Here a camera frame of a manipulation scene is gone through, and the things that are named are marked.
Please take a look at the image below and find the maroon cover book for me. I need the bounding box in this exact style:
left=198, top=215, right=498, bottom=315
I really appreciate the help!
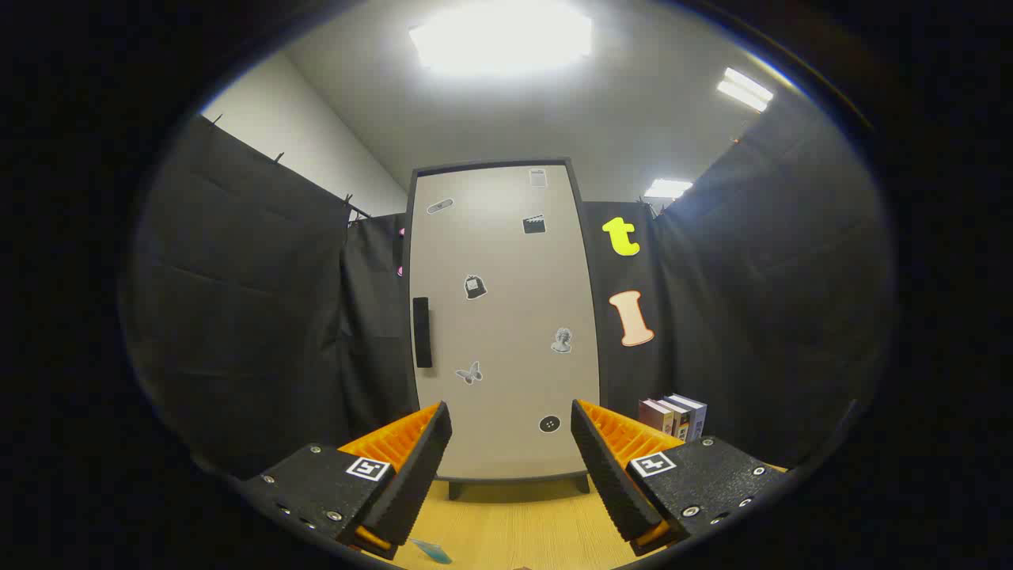
left=639, top=398, right=673, bottom=436

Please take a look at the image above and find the dark grey cabinet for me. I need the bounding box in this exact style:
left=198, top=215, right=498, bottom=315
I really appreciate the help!
left=401, top=158, right=610, bottom=501

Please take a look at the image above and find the double ceiling light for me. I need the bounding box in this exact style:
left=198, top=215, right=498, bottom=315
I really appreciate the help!
left=716, top=67, right=775, bottom=112

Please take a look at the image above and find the black door handle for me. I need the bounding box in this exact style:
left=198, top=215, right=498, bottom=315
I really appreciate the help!
left=412, top=297, right=434, bottom=369

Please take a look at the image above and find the black backdrop cloth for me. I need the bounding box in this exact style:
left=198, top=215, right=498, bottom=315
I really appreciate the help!
left=119, top=95, right=895, bottom=484

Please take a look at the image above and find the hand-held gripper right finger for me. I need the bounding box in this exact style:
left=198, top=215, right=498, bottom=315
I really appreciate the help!
left=570, top=398, right=792, bottom=557

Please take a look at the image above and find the white spine book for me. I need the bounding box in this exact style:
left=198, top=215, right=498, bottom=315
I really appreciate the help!
left=661, top=397, right=691, bottom=441

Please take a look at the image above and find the large ceiling light panel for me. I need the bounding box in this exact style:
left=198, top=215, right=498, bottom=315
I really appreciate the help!
left=408, top=4, right=594, bottom=78

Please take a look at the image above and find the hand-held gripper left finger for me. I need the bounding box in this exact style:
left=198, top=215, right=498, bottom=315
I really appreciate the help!
left=237, top=400, right=453, bottom=561

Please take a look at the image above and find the grey blue spine book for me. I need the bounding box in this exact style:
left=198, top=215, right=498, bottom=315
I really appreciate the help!
left=669, top=393, right=708, bottom=443

